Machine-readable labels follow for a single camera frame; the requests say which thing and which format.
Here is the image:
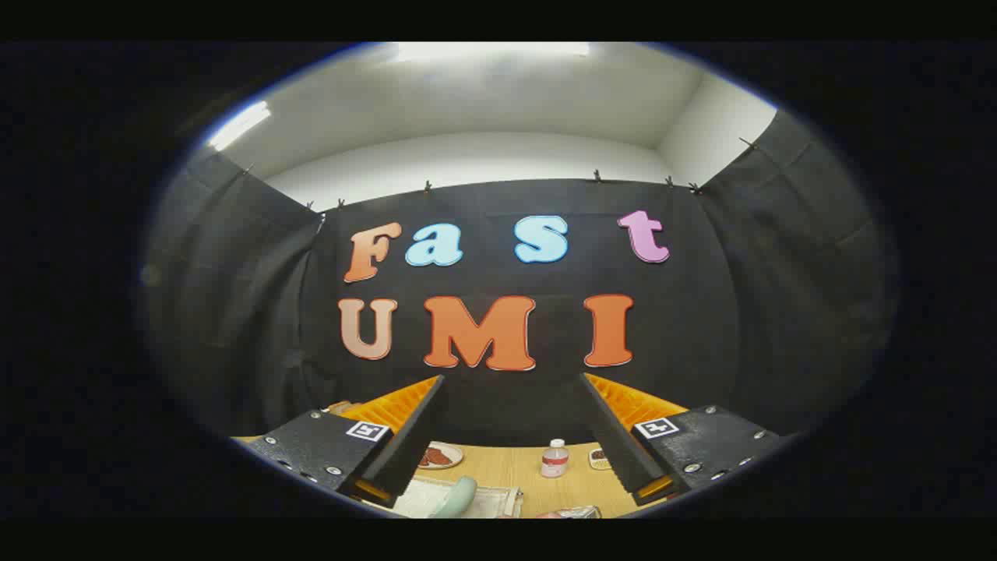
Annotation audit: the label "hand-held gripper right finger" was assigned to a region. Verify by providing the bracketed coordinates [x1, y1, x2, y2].
[578, 372, 784, 507]

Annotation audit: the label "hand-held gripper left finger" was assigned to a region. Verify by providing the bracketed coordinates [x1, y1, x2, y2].
[245, 374, 446, 507]

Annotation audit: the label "pale green plate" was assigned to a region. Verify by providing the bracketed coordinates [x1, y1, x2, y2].
[428, 476, 477, 519]

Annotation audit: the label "white wire dish rack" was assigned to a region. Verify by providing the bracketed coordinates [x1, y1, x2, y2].
[393, 475, 524, 519]

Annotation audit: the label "beige oval plate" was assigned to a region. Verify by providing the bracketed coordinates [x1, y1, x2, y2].
[418, 441, 465, 470]

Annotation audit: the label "clear plastic bottle red label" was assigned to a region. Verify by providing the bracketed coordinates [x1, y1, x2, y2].
[541, 439, 570, 478]

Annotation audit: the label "small ceiling light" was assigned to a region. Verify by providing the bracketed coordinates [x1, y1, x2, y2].
[206, 101, 273, 153]

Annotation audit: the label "long ceiling light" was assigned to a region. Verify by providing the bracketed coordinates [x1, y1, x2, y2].
[393, 42, 593, 63]

